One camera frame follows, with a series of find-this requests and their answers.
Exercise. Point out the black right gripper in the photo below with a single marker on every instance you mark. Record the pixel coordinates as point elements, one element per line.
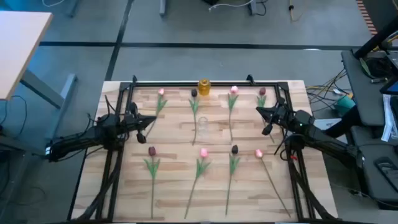
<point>283,116</point>

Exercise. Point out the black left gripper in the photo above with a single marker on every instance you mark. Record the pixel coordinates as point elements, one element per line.
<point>129,121</point>

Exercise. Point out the dark red artificial tulip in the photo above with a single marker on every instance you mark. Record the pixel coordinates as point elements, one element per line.
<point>152,151</point>
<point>262,91</point>

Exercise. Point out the pink leafless artificial tulip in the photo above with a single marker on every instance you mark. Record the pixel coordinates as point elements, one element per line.
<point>258,153</point>

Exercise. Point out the black artificial tulip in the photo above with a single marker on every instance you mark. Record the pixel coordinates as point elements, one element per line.
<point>194,105</point>
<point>234,149</point>

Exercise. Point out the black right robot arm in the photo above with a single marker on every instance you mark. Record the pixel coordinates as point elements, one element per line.
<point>326,140</point>

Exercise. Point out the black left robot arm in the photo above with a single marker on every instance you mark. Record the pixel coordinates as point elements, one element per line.
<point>77,140</point>

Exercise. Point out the clear glass vase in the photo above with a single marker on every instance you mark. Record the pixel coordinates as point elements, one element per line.
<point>202,127</point>

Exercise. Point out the amber glass vase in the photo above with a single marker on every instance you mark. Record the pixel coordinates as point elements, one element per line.
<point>204,87</point>

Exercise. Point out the teal round object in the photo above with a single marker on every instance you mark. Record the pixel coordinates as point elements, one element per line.
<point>343,105</point>

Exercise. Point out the grey metal table leg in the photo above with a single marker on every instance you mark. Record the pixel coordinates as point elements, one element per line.
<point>66,93</point>

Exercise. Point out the black desk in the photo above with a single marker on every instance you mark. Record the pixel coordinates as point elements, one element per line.
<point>363,93</point>

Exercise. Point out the white printed sheet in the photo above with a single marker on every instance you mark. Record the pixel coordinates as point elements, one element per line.
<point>388,118</point>

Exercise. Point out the blue screen tablet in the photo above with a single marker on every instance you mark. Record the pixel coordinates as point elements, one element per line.
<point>391,87</point>

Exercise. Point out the black diagonal beam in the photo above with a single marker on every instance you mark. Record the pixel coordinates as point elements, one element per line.
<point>377,37</point>

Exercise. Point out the hazard striped floor mat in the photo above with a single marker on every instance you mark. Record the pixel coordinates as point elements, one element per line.
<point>367,17</point>

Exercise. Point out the light wooden side table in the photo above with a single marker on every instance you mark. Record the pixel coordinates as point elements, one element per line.
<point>18,46</point>

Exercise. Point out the black frame clamp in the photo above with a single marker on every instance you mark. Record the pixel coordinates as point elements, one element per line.
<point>134,79</point>
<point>250,79</point>

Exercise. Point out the black aluminium table frame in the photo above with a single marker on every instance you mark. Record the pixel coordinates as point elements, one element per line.
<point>174,84</point>

